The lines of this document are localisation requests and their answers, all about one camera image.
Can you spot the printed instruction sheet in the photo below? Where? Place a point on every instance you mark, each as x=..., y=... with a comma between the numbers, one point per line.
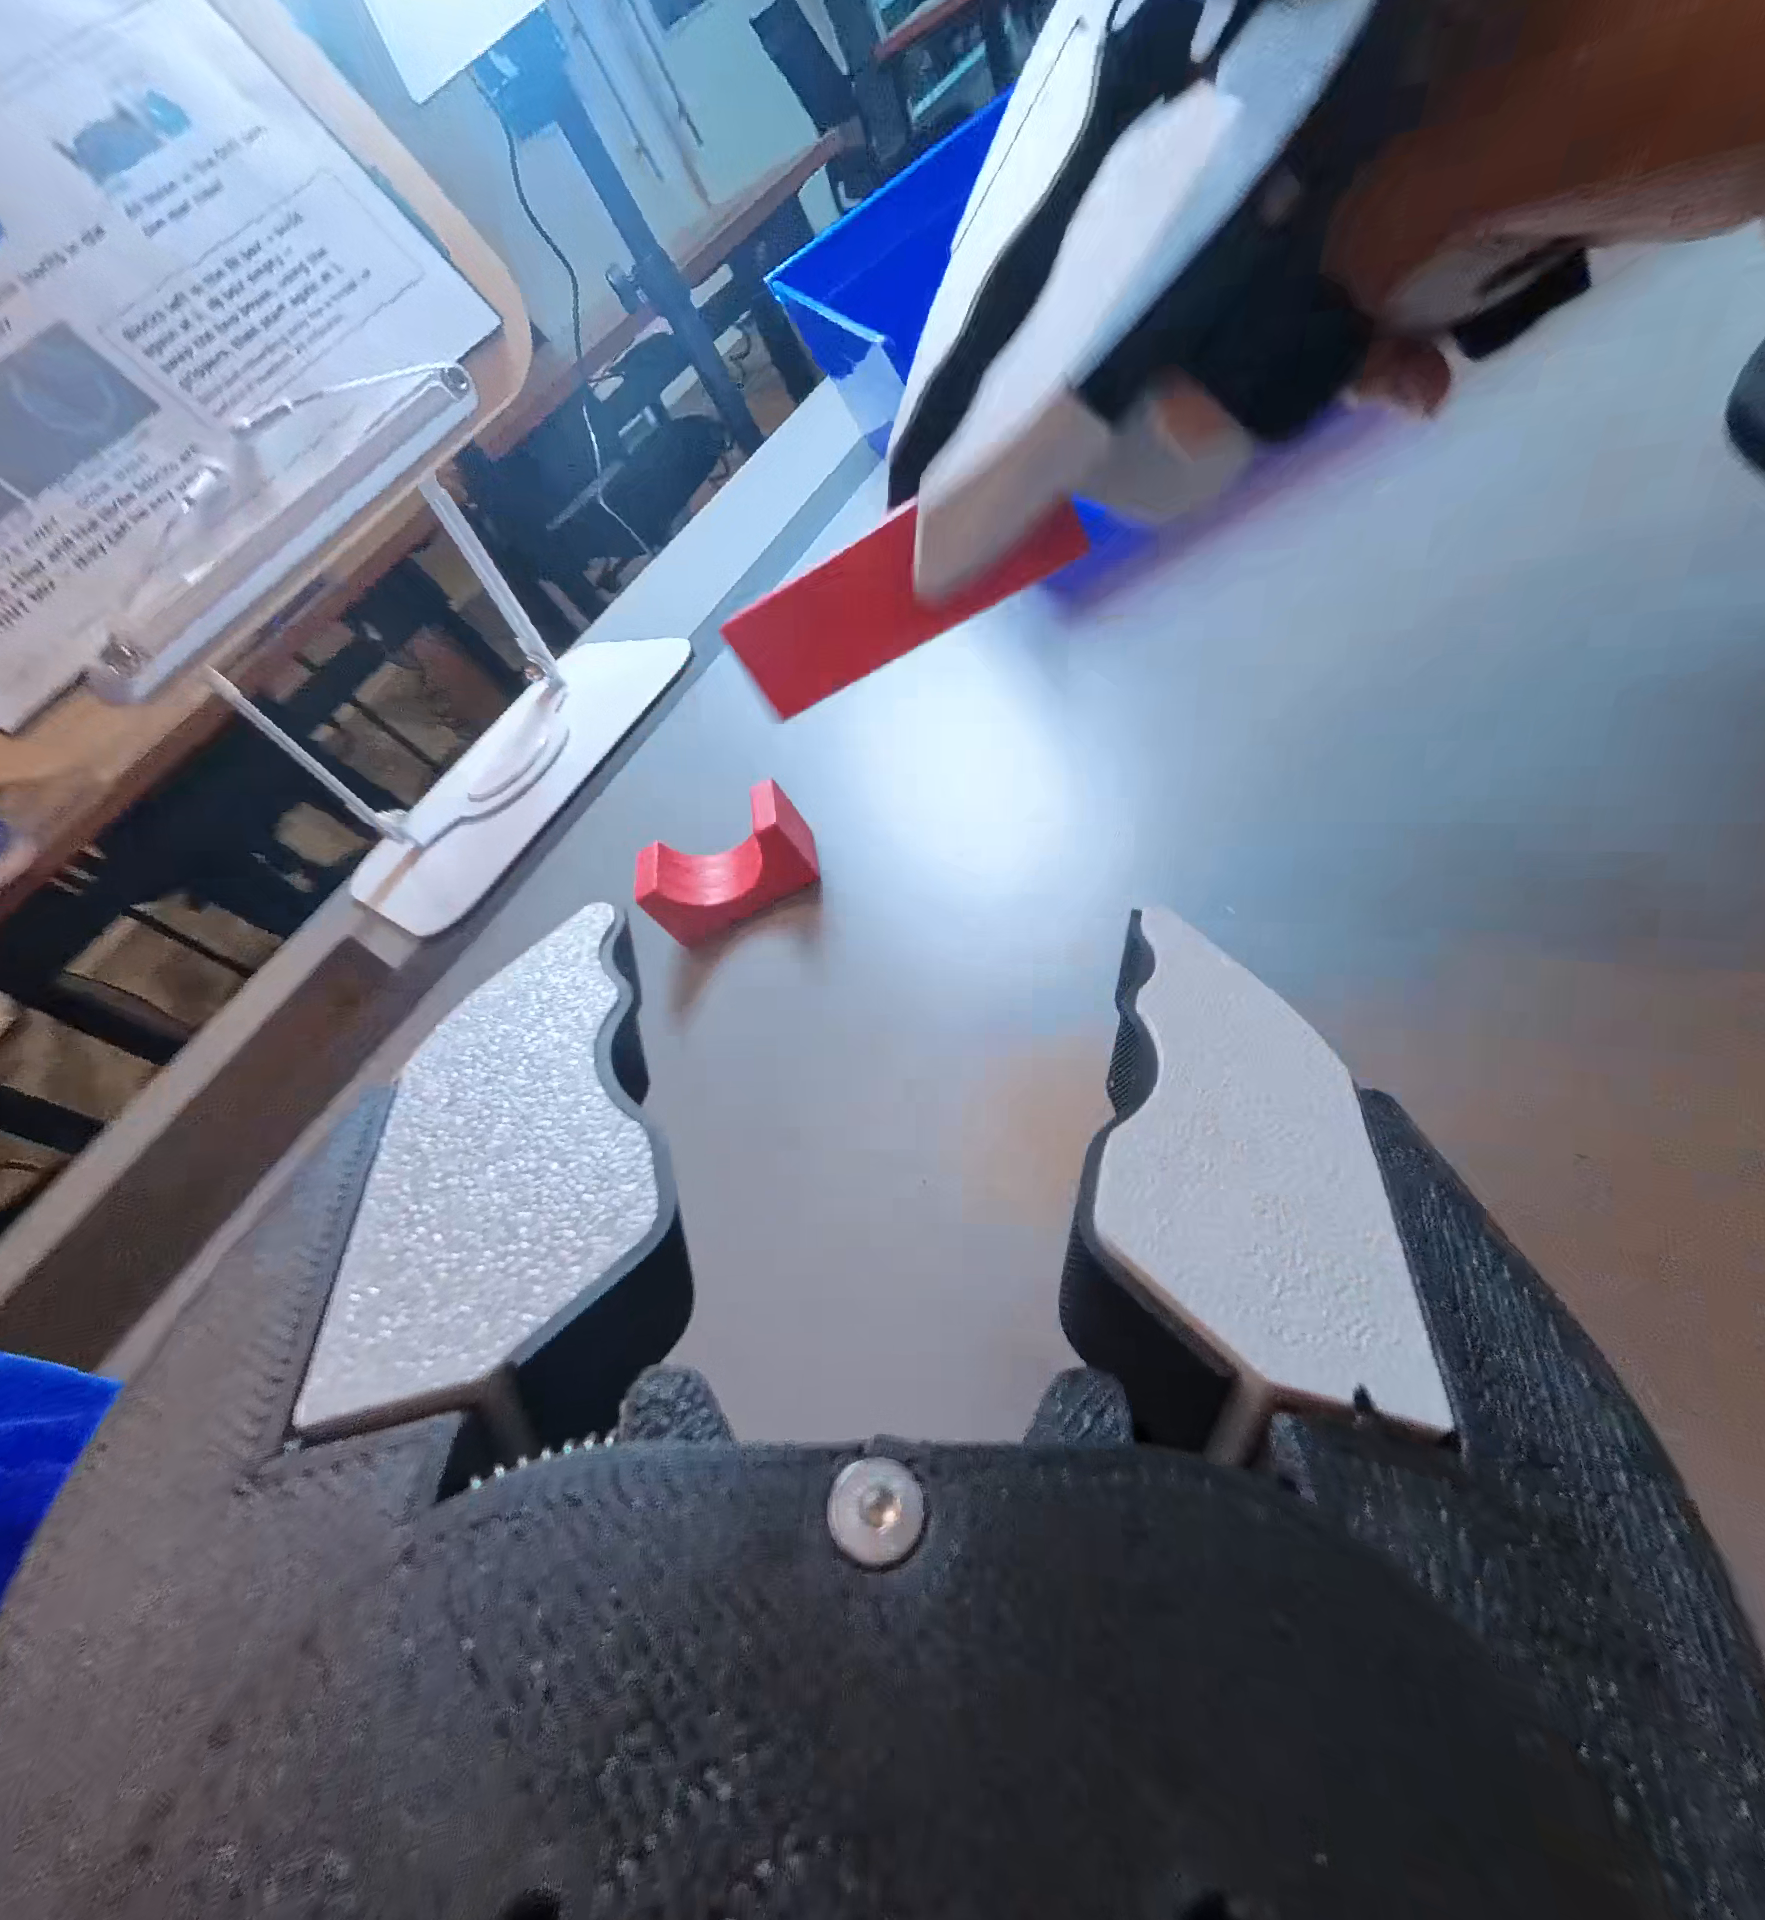
x=223, y=270

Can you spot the red rectangular wooden block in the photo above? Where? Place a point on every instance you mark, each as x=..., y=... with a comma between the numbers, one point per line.
x=838, y=615

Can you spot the black metal pole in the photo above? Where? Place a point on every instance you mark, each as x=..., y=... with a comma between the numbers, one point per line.
x=627, y=225

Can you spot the person's right hand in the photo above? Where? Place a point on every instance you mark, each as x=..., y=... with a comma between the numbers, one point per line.
x=1400, y=367

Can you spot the red wooden arch block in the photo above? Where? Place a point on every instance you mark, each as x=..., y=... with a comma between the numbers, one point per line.
x=702, y=892

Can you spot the white document stand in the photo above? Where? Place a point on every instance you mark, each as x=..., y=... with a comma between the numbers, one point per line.
x=583, y=705

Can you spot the black office chair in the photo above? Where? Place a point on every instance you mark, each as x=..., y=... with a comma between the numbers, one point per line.
x=822, y=60
x=642, y=479

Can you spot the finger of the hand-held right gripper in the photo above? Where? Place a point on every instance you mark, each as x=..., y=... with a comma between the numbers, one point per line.
x=1062, y=345
x=1024, y=112

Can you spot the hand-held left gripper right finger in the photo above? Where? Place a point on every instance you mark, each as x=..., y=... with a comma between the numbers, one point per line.
x=1257, y=1185

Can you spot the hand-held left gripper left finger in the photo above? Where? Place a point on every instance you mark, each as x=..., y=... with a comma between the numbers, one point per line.
x=506, y=1185

